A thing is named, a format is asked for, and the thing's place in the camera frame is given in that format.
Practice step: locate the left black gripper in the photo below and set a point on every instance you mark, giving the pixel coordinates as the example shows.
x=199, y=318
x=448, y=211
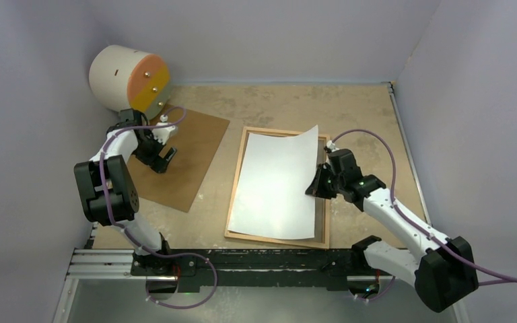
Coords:
x=157, y=163

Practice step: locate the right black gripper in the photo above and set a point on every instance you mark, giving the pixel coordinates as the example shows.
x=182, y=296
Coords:
x=316, y=189

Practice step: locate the wooden picture frame with glass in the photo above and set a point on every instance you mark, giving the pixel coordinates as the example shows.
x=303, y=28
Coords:
x=325, y=223

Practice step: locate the brown cardboard backing board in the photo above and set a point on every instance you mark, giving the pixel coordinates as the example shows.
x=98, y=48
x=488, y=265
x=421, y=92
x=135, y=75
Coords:
x=197, y=141

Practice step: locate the glossy printed photo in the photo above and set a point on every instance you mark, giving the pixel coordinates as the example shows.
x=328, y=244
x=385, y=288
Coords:
x=276, y=187

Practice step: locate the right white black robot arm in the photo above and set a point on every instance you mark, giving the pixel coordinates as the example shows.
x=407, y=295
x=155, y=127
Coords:
x=438, y=267

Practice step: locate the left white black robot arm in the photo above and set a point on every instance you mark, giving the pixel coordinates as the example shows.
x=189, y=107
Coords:
x=106, y=189

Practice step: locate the white cylindrical drum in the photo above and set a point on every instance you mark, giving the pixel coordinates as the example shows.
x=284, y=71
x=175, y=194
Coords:
x=123, y=78

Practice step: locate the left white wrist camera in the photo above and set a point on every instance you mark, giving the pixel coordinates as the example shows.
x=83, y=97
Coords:
x=164, y=131

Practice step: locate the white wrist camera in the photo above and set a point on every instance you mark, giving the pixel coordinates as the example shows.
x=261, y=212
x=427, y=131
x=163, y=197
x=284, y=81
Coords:
x=164, y=131
x=330, y=147

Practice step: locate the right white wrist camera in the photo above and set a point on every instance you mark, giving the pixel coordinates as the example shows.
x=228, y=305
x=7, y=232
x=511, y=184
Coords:
x=330, y=147

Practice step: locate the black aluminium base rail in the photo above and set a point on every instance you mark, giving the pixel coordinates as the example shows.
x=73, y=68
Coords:
x=341, y=269

